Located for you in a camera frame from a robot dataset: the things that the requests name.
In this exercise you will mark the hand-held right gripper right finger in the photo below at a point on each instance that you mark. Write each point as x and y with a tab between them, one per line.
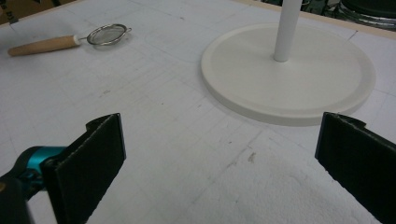
358	161

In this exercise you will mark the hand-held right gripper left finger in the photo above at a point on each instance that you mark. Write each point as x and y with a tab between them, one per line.
87	168

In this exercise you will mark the dark round object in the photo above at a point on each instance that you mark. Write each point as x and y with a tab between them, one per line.
367	9

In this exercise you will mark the white round-base pole stand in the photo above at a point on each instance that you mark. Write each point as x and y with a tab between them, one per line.
289	81

